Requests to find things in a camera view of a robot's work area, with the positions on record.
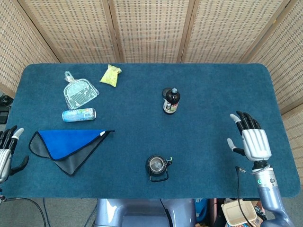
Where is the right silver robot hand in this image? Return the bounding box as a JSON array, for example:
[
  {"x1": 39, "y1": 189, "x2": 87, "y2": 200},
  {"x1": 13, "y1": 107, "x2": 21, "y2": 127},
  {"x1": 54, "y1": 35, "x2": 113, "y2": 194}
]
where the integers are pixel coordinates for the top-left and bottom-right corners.
[{"x1": 227, "y1": 110, "x2": 272, "y2": 164}]

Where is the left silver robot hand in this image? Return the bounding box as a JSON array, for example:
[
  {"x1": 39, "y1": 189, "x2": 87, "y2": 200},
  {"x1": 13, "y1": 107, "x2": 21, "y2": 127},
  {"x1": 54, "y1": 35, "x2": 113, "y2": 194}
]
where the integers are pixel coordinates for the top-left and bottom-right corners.
[{"x1": 0, "y1": 125, "x2": 30, "y2": 184}]

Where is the brown iced tea bottle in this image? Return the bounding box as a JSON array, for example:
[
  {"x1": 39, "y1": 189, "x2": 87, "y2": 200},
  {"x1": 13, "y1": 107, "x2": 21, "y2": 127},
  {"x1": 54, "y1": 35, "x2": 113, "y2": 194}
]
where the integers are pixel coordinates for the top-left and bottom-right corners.
[{"x1": 162, "y1": 87, "x2": 181, "y2": 115}]

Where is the blue and grey cloth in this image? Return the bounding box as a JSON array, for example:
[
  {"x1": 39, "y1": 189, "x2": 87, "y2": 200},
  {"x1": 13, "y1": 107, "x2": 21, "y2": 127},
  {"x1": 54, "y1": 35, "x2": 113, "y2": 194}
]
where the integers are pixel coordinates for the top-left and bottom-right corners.
[{"x1": 28, "y1": 129, "x2": 116, "y2": 177}]

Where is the beige takeaway food box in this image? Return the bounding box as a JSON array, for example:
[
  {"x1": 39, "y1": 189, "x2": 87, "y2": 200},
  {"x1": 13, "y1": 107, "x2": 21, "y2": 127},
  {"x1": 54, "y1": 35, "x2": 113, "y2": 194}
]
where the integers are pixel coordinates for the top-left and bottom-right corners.
[{"x1": 221, "y1": 198, "x2": 258, "y2": 227}]

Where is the light blue drink can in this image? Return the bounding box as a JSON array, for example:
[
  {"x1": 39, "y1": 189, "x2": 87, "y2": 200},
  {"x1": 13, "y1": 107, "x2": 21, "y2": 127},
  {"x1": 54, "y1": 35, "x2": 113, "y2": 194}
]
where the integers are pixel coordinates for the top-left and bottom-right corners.
[{"x1": 62, "y1": 107, "x2": 97, "y2": 123}]

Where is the blue printed package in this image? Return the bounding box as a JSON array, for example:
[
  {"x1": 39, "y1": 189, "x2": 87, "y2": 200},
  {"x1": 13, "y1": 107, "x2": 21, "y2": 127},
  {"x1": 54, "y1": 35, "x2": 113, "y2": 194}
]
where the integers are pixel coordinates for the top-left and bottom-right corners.
[{"x1": 194, "y1": 198, "x2": 209, "y2": 223}]

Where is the packaged clear mini dustpan set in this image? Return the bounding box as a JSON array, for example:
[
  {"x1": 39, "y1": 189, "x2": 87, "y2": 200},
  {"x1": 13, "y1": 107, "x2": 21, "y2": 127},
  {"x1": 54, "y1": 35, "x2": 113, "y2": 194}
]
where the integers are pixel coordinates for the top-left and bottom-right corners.
[{"x1": 63, "y1": 70, "x2": 99, "y2": 110}]

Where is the teal table cover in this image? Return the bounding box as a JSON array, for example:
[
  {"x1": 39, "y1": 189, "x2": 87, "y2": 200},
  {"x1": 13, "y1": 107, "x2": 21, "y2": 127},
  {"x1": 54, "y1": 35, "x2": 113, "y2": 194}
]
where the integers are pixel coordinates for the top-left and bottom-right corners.
[{"x1": 1, "y1": 62, "x2": 301, "y2": 199}]

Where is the silver-blue robot torso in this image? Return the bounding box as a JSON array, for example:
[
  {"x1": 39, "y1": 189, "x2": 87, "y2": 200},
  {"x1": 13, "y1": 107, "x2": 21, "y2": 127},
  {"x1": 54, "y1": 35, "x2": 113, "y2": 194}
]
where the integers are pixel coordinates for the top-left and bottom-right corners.
[{"x1": 94, "y1": 198, "x2": 197, "y2": 227}]

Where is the yellow snack packet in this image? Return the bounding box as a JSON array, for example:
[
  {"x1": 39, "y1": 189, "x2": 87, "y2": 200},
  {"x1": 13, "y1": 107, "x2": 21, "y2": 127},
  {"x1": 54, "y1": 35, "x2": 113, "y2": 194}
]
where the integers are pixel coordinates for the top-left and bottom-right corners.
[{"x1": 99, "y1": 64, "x2": 123, "y2": 88}]

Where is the woven rattan folding screen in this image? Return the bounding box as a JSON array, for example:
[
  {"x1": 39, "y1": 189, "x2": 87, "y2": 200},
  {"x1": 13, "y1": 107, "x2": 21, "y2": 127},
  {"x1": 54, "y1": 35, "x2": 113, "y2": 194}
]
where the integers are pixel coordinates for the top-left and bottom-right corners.
[{"x1": 0, "y1": 0, "x2": 303, "y2": 171}]

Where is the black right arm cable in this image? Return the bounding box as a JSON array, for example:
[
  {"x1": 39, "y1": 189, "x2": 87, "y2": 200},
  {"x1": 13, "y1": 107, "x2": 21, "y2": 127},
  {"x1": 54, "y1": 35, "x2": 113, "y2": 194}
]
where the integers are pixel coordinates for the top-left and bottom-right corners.
[{"x1": 235, "y1": 166, "x2": 253, "y2": 227}]

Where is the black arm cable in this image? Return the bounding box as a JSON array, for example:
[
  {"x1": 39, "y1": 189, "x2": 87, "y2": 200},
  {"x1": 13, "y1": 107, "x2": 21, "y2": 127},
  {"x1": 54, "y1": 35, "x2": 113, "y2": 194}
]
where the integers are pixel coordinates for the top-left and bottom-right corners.
[
  {"x1": 235, "y1": 166, "x2": 253, "y2": 227},
  {"x1": 0, "y1": 195, "x2": 47, "y2": 227}
]

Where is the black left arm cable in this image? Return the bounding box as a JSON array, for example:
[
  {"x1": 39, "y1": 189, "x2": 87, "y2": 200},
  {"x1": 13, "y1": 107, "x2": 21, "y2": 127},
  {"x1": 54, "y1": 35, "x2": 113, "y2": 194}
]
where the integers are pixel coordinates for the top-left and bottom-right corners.
[{"x1": 0, "y1": 195, "x2": 47, "y2": 227}]

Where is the black teapot with wire handle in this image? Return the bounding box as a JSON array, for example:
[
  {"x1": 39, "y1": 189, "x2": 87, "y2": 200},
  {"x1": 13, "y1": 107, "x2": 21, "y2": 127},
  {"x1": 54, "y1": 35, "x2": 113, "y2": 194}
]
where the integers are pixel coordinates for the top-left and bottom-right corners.
[{"x1": 145, "y1": 155, "x2": 172, "y2": 183}]

